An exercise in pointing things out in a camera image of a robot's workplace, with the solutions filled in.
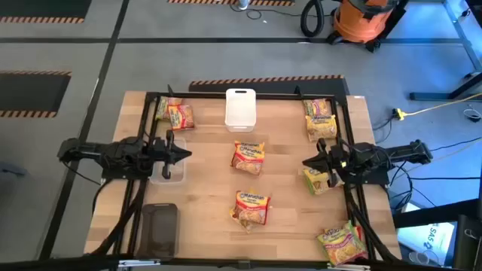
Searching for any orange shop vacuum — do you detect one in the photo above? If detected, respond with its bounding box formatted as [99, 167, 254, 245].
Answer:
[326, 0, 410, 52]

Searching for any chicken flavor noodle pack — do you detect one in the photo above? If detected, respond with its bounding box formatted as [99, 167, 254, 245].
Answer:
[229, 209, 254, 233]
[305, 114, 338, 143]
[233, 140, 266, 151]

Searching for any black desk leg frame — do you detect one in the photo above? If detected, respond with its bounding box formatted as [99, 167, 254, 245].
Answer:
[408, 0, 482, 102]

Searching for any black metal table frame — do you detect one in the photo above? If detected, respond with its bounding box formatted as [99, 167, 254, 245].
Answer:
[84, 84, 400, 271]

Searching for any dark smoked plastic bin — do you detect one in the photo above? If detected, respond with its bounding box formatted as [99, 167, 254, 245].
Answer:
[136, 202, 179, 260]

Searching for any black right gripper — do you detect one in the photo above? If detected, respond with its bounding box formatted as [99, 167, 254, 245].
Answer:
[302, 138, 353, 188]

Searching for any yellow extension cord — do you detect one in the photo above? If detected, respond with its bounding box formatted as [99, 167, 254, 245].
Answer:
[393, 92, 482, 121]

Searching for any black desk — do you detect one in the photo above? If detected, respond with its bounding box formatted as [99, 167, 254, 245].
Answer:
[391, 199, 482, 271]

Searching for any black vacuum hose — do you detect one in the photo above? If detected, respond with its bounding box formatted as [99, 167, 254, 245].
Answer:
[300, 0, 325, 38]

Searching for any black hazard-striped floor mat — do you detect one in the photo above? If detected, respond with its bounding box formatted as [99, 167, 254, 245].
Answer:
[167, 0, 297, 7]
[0, 0, 93, 24]
[0, 70, 72, 118]
[188, 74, 350, 97]

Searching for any white printed sign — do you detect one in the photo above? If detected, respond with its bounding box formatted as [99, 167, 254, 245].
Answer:
[397, 221, 459, 264]

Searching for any lime chili shrimp noodle pack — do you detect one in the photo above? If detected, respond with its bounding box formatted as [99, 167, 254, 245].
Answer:
[303, 98, 329, 117]
[154, 96, 184, 121]
[302, 167, 342, 196]
[316, 221, 369, 267]

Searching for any beef flavor noodle pack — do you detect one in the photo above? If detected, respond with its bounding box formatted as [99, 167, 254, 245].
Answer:
[230, 146, 265, 176]
[233, 190, 272, 226]
[167, 104, 196, 132]

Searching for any white plastic bin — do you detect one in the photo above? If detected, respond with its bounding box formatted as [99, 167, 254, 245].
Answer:
[224, 88, 258, 133]

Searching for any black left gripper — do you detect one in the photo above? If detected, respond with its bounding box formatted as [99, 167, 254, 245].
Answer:
[148, 129, 193, 180]

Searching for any clear plastic bin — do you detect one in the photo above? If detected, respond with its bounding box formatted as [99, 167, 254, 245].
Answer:
[149, 137, 187, 185]

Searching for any clear plastic cup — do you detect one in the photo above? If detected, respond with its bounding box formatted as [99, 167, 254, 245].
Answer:
[408, 251, 430, 266]

